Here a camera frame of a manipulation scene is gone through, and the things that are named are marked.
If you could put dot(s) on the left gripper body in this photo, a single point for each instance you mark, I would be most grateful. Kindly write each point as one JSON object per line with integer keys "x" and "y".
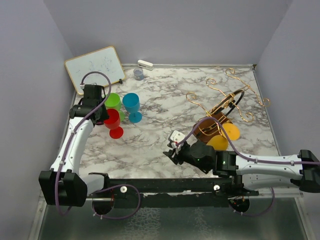
{"x": 104, "y": 114}

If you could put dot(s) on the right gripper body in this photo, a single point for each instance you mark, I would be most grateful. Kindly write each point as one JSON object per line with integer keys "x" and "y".
{"x": 184, "y": 154}

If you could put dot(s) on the red wine glass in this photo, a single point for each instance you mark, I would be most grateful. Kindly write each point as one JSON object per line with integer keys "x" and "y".
{"x": 113, "y": 124}

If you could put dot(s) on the green wine glass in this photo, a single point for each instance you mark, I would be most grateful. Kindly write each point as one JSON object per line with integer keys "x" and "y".
{"x": 114, "y": 102}

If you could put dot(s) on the blue wine glass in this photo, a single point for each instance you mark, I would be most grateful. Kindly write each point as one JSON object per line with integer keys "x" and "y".
{"x": 131, "y": 103}

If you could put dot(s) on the yellow wine glass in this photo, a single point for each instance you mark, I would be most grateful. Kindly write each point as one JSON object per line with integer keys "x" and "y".
{"x": 219, "y": 142}

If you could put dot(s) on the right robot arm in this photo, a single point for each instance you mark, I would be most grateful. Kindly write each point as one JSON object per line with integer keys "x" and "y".
{"x": 251, "y": 172}

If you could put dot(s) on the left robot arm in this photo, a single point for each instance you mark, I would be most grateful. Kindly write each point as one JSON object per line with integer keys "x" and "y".
{"x": 61, "y": 184}

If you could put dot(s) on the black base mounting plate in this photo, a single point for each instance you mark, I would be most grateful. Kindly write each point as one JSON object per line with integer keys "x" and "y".
{"x": 129, "y": 193}

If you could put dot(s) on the white whiteboard eraser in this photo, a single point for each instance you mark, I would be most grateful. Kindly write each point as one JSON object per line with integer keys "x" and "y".
{"x": 145, "y": 65}

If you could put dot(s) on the gold wire wine glass rack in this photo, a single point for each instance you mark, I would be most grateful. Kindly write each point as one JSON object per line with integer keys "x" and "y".
{"x": 209, "y": 128}

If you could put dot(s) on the small whiteboard with wooden frame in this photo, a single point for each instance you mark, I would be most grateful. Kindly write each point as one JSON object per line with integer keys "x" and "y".
{"x": 104, "y": 60}

